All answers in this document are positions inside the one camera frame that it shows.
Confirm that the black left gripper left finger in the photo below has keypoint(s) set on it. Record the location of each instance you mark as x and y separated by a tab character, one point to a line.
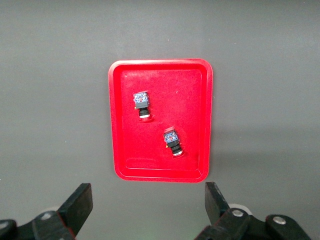
72	207

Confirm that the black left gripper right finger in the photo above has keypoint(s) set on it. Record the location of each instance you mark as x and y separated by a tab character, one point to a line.
220	210

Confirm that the red push button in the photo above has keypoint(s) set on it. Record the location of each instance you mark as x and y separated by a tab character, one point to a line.
141	100
171	138

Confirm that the red plastic tray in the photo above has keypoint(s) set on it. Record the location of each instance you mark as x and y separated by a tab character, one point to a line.
175	100

